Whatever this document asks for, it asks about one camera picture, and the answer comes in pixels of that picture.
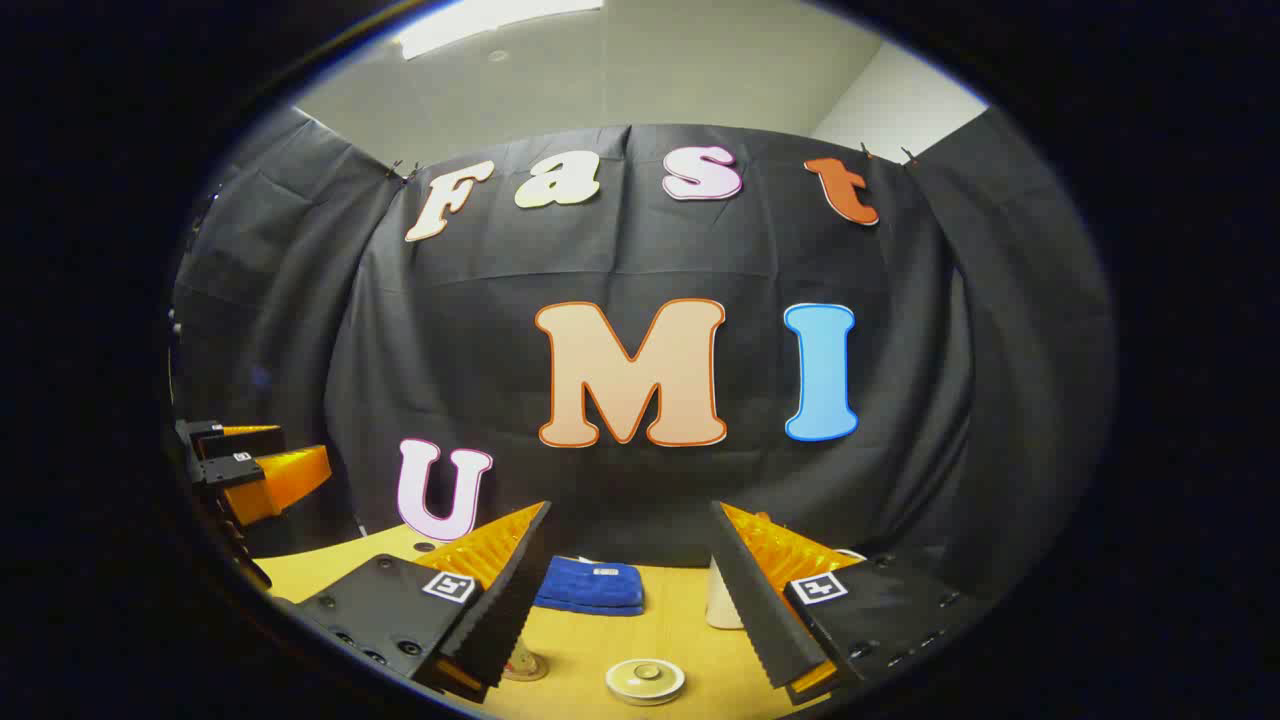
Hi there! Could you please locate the cream toaster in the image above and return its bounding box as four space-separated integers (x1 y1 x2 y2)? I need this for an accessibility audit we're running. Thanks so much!
706 548 867 631

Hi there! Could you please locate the black backdrop cloth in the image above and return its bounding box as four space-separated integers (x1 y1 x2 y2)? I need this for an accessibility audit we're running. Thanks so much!
170 105 1116 601

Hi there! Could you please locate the clear water bottle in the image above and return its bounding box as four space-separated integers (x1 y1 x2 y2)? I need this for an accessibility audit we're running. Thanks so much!
503 642 549 683

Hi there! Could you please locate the cream teacup lid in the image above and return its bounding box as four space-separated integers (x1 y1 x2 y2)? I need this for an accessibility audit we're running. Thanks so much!
605 658 687 707

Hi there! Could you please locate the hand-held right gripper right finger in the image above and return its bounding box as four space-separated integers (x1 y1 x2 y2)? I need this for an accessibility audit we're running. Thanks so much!
710 500 996 707

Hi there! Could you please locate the blue towel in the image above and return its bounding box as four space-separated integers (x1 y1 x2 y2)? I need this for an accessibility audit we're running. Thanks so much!
534 556 646 617

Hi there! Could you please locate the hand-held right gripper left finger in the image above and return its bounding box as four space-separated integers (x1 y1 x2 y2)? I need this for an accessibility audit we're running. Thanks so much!
296 500 553 705

